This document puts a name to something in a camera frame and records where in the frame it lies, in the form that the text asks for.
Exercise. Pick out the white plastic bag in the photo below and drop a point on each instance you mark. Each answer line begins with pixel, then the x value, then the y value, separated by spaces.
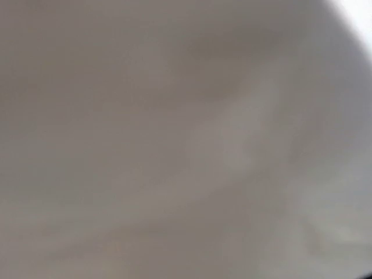
pixel 184 139

